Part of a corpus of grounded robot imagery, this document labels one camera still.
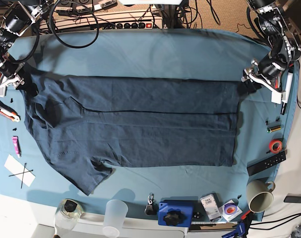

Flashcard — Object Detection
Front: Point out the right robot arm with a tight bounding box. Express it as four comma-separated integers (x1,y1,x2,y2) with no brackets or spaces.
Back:
0,0,54,97

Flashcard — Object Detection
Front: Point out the blue clamp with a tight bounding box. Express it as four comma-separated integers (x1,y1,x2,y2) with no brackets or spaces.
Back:
222,211,254,238

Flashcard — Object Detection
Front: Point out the white paper card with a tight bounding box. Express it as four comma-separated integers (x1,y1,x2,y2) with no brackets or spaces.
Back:
4,154,35,187

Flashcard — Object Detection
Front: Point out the purple tape pack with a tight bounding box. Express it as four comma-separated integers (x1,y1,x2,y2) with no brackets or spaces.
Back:
219,200,242,222

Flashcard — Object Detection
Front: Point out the blue plastic box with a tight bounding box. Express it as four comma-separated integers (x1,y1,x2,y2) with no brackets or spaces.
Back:
158,200,194,228

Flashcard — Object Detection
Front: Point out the power strip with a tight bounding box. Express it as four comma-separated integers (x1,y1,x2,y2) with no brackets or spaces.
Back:
100,21,162,30

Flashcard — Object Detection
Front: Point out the orange utility knife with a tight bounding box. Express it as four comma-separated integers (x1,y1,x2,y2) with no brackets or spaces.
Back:
0,101,20,122

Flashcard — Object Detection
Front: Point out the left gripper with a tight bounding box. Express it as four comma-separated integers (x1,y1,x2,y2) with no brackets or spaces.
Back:
238,53,288,96

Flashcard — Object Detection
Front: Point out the white marker pen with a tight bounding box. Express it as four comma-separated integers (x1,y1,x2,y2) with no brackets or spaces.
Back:
281,70,293,115

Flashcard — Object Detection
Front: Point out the pink glue tube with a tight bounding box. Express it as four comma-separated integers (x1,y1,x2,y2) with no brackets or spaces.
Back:
12,136,21,158

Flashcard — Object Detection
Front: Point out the beige ceramic mug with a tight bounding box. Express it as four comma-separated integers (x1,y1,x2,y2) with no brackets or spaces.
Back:
246,180,276,213

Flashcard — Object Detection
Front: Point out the red tape roll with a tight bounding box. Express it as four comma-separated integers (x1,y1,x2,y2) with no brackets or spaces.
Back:
269,139,283,154

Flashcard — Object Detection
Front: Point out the black remote control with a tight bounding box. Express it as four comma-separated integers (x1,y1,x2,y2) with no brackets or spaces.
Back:
247,151,286,176

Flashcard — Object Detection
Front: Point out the clear plastic cup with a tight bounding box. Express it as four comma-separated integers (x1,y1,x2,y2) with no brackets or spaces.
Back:
102,199,128,238

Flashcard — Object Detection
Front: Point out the gold AA battery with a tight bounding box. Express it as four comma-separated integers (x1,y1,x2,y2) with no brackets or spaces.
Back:
267,125,282,133

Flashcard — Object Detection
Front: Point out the black key fob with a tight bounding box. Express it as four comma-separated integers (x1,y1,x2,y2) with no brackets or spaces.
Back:
144,193,158,216

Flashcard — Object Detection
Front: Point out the light blue table cloth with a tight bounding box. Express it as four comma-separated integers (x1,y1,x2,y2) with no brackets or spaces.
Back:
0,29,300,219

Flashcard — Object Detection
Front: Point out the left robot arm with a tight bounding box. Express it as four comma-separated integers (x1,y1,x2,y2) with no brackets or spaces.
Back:
238,0,301,96

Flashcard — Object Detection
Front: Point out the glass jar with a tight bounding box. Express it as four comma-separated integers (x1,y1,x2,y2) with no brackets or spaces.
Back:
54,199,83,231

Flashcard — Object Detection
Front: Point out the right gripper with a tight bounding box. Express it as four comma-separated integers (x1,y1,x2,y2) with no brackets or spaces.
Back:
0,59,39,97

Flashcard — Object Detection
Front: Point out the dark blue T-shirt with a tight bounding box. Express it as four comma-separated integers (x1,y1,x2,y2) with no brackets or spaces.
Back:
21,73,240,195

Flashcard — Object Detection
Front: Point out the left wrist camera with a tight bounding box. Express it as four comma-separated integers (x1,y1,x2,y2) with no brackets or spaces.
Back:
271,91,287,104

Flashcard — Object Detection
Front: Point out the white labelled box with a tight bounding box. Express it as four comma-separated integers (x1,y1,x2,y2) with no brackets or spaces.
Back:
200,194,222,222

